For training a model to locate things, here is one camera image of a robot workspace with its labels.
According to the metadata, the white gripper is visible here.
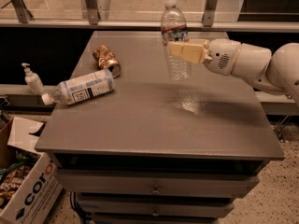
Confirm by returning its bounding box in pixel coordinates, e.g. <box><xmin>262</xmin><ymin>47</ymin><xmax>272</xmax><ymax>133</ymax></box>
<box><xmin>167</xmin><ymin>38</ymin><xmax>241</xmax><ymax>76</ymax></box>

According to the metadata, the clear plastic water bottle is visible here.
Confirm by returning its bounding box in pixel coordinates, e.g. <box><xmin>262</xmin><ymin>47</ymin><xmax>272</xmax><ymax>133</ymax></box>
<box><xmin>161</xmin><ymin>0</ymin><xmax>192</xmax><ymax>81</ymax></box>

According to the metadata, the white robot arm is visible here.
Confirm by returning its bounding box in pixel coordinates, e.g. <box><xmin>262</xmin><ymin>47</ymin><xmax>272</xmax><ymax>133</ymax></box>
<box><xmin>168</xmin><ymin>38</ymin><xmax>299</xmax><ymax>105</ymax></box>

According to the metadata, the white labelled plastic bottle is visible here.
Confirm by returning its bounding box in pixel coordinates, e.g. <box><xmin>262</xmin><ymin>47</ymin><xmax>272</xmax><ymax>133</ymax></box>
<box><xmin>41</xmin><ymin>69</ymin><xmax>115</xmax><ymax>105</ymax></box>

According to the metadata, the white pump dispenser bottle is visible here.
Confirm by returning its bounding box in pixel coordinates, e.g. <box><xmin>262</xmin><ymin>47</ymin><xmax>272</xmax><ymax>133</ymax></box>
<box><xmin>21</xmin><ymin>63</ymin><xmax>45</xmax><ymax>95</ymax></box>

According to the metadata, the crushed gold can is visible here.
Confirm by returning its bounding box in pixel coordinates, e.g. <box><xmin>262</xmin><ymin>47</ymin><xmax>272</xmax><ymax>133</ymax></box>
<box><xmin>93</xmin><ymin>45</ymin><xmax>121</xmax><ymax>77</ymax></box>

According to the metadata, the grey drawer cabinet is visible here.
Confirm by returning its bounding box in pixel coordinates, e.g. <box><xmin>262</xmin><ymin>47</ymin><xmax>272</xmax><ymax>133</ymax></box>
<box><xmin>36</xmin><ymin>31</ymin><xmax>283</xmax><ymax>224</ymax></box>

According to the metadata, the white cardboard box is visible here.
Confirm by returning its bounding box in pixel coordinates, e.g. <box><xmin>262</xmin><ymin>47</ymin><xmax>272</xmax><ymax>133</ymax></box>
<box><xmin>0</xmin><ymin>117</ymin><xmax>63</xmax><ymax>224</ymax></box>

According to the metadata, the grey metal railing frame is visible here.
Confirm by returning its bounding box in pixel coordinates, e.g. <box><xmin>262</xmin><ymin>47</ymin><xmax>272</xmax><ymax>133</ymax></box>
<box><xmin>0</xmin><ymin>0</ymin><xmax>299</xmax><ymax>33</ymax></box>

